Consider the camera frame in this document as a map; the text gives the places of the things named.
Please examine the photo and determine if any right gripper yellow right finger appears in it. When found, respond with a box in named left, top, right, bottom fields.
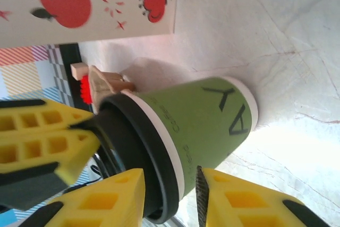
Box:
left=195, top=166, right=332, bottom=227

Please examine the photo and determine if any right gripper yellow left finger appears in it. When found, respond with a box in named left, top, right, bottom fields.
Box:
left=15, top=167, right=146, bottom=227

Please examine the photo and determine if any black plastic cup lid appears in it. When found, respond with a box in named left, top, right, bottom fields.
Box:
left=97, top=95, right=184, bottom=225

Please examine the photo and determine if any brown cardboard cup carrier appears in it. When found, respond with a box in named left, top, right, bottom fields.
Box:
left=89, top=64, right=135, bottom=103

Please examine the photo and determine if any green paper coffee cup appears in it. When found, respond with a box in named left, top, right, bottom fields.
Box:
left=121, top=75, right=259, bottom=204

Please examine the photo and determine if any red and white paper bag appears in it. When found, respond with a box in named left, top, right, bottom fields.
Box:
left=0, top=0, right=179, bottom=49

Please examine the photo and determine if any small red block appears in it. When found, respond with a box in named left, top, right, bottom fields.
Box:
left=79, top=75, right=94, bottom=105

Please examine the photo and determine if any small wooden block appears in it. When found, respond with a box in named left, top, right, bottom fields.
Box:
left=70, top=62, right=90, bottom=80

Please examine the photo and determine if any black and white checkerboard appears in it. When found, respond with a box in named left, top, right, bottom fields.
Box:
left=47, top=43, right=92, bottom=112

